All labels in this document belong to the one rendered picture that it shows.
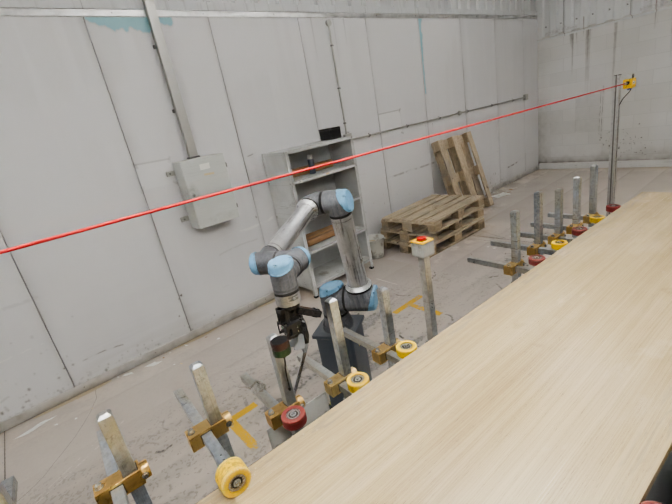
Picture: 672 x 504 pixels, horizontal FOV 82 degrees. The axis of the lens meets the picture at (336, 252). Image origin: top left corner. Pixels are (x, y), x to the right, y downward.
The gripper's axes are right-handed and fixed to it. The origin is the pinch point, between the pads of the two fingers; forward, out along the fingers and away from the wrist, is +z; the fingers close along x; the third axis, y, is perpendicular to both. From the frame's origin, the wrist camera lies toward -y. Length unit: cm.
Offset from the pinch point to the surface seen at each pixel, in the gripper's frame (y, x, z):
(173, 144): -46, -254, -84
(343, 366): -9.3, 9.3, 9.2
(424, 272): -60, 9, -10
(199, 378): 40.2, 9.5, -15.0
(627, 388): -54, 86, 8
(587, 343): -70, 69, 8
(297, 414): 17.4, 18.9, 8.0
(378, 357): -26.7, 9.2, 14.8
